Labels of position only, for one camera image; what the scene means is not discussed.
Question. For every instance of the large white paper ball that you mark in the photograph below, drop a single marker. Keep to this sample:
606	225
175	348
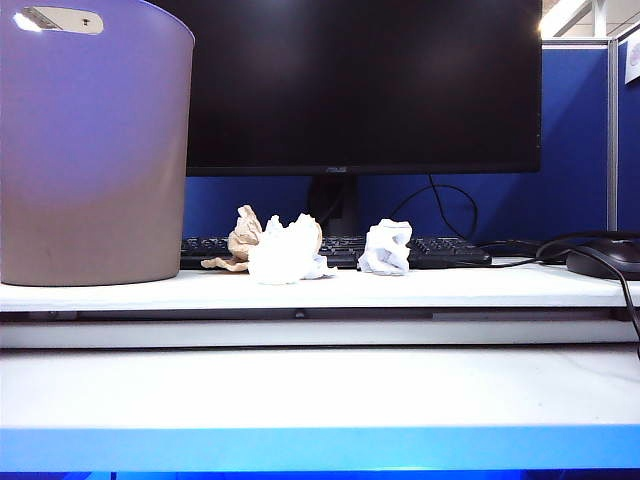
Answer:
279	261

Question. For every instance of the small white paper ball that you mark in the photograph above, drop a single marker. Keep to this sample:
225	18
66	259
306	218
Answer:
384	248

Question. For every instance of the brown paper ball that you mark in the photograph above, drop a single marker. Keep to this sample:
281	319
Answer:
243	234

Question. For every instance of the pink plastic trash can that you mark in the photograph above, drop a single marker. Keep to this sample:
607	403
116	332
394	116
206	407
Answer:
90	150

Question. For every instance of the black monitor stand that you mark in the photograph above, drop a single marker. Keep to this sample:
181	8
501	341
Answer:
346	200

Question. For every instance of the black computer keyboard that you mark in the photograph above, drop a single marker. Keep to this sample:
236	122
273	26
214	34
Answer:
450	253

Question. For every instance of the black computer monitor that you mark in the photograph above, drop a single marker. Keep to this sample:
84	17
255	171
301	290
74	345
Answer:
365	85

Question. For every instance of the black computer mouse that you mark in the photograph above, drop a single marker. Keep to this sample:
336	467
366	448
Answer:
616	260

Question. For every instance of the blue partition panel with poster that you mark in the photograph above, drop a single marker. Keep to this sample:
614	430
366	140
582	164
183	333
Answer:
630	150

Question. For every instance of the white paper poster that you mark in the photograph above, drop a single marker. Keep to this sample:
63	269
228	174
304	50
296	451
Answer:
634	62

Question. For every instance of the dark desk slide rail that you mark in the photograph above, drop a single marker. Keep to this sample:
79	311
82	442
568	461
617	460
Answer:
200	315

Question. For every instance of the grey partition post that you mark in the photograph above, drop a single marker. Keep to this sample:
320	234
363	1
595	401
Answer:
613	150

